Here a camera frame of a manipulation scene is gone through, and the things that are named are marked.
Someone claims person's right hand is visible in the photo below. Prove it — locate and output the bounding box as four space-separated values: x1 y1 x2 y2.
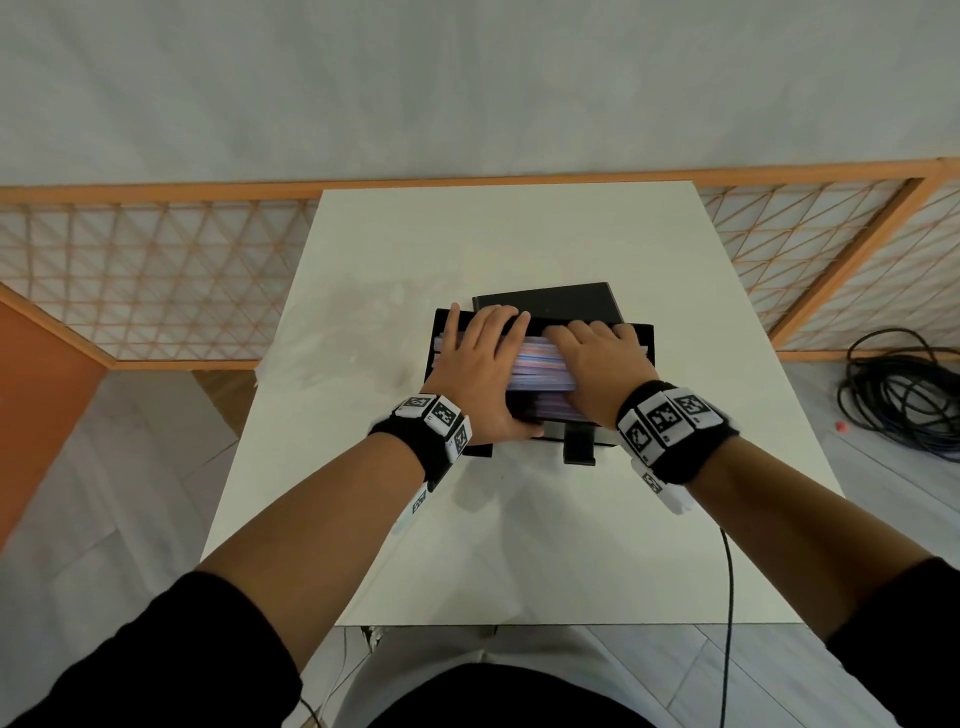
541 318 661 430

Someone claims person's left hand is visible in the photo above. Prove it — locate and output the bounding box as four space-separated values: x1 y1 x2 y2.
420 302 546 447

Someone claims stack of colourful cards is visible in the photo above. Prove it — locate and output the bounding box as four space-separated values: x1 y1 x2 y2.
433 333 650 425

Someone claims person's left forearm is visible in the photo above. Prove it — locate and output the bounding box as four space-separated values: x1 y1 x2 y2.
196 433 427 672

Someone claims person's right forearm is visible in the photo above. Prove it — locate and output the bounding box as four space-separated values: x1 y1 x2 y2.
686 435 935 642

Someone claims black box lid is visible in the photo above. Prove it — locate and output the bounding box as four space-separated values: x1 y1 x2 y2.
472 282 626 327

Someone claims black card box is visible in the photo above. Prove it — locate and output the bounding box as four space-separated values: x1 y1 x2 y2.
423 307 656 467

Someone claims black wristband with marker tags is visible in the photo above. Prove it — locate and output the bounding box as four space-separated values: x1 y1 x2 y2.
615 380 741 516
367 391 475 520

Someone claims wooden lattice fence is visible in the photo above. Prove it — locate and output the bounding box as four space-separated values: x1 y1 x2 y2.
0 156 960 373

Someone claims orange panel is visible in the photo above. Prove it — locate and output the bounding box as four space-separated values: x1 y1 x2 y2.
0 283 111 555

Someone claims person's black shirt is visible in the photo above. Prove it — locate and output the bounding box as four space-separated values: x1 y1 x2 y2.
0 556 960 728

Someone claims thin black cable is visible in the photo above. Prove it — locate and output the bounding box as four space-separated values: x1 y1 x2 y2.
717 527 735 728

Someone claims coiled black cable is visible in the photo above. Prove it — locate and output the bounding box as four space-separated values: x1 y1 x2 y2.
836 327 960 464

